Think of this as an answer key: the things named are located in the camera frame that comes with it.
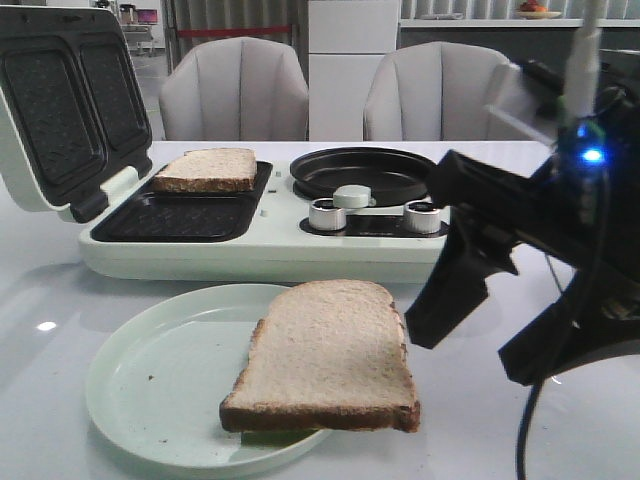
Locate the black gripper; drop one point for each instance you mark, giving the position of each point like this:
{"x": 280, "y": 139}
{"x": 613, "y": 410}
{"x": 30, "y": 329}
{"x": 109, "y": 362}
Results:
{"x": 582, "y": 207}

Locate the bread slice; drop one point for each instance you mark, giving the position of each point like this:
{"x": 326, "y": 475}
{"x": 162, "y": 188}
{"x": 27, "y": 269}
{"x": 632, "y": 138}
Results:
{"x": 327, "y": 355}
{"x": 208, "y": 171}

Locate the mint breakfast maker lid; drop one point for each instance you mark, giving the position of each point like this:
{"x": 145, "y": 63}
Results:
{"x": 74, "y": 130}

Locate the mint green breakfast maker base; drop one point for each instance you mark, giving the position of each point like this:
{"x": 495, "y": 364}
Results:
{"x": 262, "y": 235}

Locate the right silver control knob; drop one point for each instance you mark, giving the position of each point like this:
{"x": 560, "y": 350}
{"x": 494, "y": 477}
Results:
{"x": 421, "y": 217}

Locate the silver control knob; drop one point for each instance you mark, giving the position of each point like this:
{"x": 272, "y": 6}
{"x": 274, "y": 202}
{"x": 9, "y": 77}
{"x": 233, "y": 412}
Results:
{"x": 323, "y": 215}
{"x": 421, "y": 217}

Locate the black round frying pan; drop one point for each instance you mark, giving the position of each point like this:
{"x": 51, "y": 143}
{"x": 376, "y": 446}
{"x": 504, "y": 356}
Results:
{"x": 394, "y": 176}

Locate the left silver control knob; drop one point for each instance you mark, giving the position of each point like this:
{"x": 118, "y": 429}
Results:
{"x": 323, "y": 215}

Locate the right grey upholstered chair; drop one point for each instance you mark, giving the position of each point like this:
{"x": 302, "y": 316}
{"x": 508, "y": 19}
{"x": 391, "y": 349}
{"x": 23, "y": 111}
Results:
{"x": 434, "y": 91}

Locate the grey upholstered chair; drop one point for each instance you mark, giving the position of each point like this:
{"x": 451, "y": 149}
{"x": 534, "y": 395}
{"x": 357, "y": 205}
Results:
{"x": 237, "y": 89}
{"x": 434, "y": 91}

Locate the dark grey kitchen counter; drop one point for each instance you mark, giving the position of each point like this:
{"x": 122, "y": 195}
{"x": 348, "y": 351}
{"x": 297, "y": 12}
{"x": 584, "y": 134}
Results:
{"x": 547, "y": 40}

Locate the fruit bowl on counter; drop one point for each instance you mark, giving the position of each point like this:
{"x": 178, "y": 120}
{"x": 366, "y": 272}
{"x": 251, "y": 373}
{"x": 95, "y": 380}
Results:
{"x": 533, "y": 10}

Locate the white refrigerator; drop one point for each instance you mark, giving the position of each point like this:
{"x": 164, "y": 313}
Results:
{"x": 346, "y": 42}

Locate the left grey upholstered chair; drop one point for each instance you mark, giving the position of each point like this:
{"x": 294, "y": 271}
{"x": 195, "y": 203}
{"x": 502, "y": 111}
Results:
{"x": 237, "y": 89}

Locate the mint green round plate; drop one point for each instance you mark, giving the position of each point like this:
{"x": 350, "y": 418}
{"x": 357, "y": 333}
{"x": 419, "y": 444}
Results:
{"x": 154, "y": 387}

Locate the mint green pan handle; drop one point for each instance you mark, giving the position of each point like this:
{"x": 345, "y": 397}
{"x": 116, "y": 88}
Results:
{"x": 352, "y": 197}

